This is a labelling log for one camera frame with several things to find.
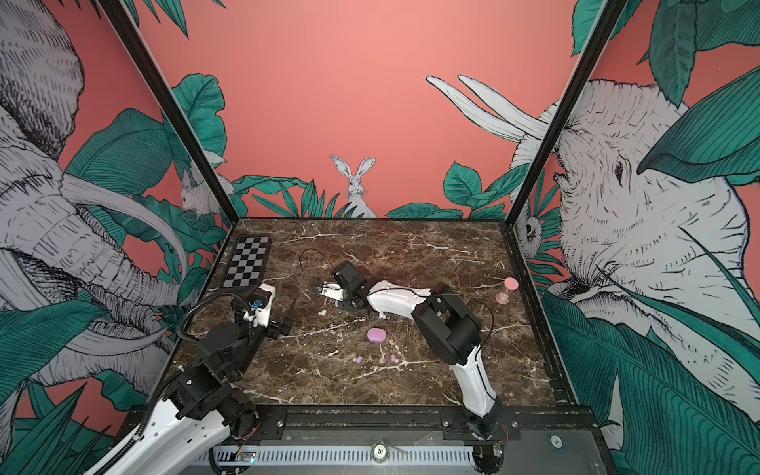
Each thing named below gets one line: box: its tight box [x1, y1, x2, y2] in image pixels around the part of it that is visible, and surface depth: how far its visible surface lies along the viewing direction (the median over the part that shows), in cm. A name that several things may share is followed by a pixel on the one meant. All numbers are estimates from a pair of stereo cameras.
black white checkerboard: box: [220, 234, 273, 289], surface depth 104 cm
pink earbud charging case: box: [366, 327, 387, 344], surface depth 90 cm
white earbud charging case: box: [320, 281, 345, 302], surface depth 85 cm
